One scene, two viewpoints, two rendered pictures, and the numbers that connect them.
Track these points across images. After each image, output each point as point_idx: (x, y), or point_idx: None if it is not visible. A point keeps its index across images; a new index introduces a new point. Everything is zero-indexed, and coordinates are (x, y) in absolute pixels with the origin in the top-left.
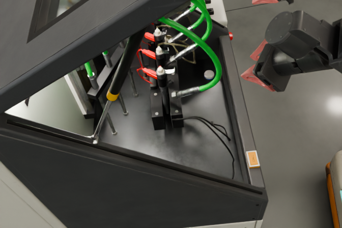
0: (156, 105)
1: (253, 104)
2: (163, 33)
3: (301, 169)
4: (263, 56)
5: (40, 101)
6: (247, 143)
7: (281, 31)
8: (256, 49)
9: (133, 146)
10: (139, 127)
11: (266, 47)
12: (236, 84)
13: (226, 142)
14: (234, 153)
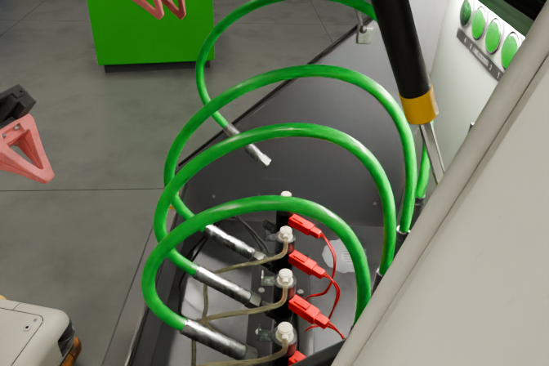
0: (299, 272)
1: None
2: (270, 279)
3: None
4: None
5: (457, 82)
6: (166, 218)
7: None
8: None
9: (344, 305)
10: (336, 337)
11: None
12: (131, 310)
13: (186, 289)
14: (180, 272)
